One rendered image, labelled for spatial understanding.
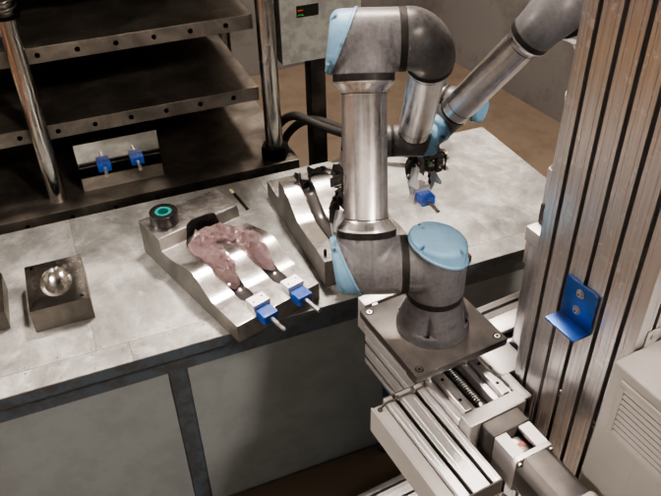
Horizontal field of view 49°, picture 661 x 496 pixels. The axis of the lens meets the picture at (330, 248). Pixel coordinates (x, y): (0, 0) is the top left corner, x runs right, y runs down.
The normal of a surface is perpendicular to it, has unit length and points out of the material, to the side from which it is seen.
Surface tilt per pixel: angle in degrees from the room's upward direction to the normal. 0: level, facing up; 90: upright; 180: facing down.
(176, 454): 90
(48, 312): 90
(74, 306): 90
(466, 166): 0
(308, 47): 90
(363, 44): 65
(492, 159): 0
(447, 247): 8
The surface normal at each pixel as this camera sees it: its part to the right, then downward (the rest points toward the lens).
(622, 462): -0.88, 0.29
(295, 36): 0.38, 0.55
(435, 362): -0.02, -0.80
